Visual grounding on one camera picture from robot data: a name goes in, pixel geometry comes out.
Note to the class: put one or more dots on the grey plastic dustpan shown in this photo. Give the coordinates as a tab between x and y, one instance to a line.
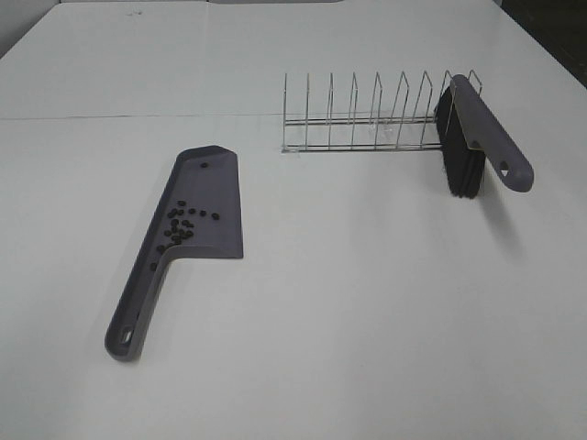
126	333

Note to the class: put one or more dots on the pile of coffee beans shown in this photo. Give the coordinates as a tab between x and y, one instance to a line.
188	217

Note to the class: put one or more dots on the grey hand brush black bristles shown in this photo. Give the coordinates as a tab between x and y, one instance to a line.
469	135

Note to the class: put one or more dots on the chrome wire plate rack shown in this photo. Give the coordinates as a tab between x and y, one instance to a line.
316	118

